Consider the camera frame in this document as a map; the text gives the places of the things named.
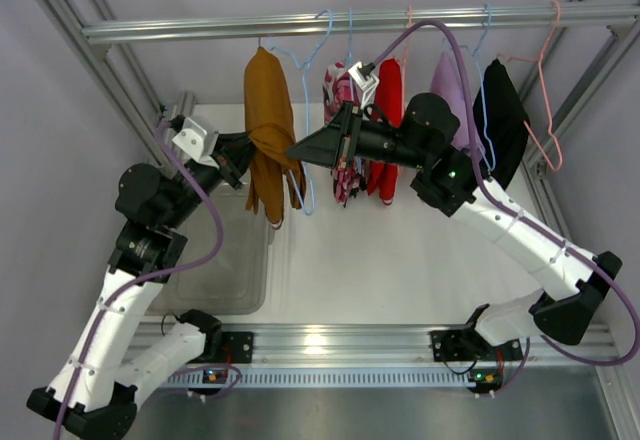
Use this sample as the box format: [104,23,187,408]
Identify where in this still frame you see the right aluminium frame post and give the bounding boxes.
[521,0,639,166]

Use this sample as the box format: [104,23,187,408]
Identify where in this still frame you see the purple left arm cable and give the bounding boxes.
[52,117,244,440]

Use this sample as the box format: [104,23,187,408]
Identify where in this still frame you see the aluminium hanging rail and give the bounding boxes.
[81,2,639,45]

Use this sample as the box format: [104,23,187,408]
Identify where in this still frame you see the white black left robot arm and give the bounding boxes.
[27,133,256,439]

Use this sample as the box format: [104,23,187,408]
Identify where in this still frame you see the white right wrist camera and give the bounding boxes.
[348,62,379,109]

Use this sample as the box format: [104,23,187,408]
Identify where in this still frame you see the pink patterned trousers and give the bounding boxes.
[323,62,369,207]

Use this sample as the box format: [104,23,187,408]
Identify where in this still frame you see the pink hanger with red trousers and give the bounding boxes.
[392,6,414,69]

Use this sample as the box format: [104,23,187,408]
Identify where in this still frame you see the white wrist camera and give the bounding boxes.
[171,116,220,168]
[348,62,379,109]

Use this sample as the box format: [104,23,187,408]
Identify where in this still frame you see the grey slotted cable duct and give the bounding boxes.
[162,366,475,389]

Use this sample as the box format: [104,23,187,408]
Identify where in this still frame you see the black trousers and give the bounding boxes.
[473,59,530,189]

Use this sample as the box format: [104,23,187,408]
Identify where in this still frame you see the clear plastic bin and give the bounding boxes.
[147,183,272,316]

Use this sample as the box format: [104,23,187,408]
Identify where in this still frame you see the brown trousers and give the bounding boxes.
[244,47,307,230]

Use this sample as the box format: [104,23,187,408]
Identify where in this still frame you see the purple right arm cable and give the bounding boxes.
[369,19,640,396]

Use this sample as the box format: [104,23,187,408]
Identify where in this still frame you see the aluminium frame post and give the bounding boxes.
[35,0,174,173]
[521,0,639,166]

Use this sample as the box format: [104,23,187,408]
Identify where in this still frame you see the left aluminium frame post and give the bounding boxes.
[35,0,174,173]

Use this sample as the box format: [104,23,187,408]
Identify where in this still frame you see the lilac trousers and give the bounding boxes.
[430,52,471,154]

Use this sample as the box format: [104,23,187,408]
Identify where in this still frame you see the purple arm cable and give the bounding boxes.
[369,19,640,396]
[52,117,244,440]

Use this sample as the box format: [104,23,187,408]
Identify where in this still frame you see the red trousers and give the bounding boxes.
[367,58,404,206]

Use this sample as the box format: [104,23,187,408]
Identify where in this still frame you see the blue hanger with lilac trousers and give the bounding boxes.
[442,4,497,173]

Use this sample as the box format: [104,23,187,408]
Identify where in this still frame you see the blue hanger with brown trousers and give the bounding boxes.
[258,9,334,217]

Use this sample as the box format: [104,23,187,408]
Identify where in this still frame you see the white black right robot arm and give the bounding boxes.
[286,93,622,346]

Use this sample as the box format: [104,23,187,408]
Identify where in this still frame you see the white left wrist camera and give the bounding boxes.
[171,116,220,168]

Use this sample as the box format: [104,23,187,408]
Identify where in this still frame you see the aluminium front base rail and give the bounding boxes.
[124,323,620,367]

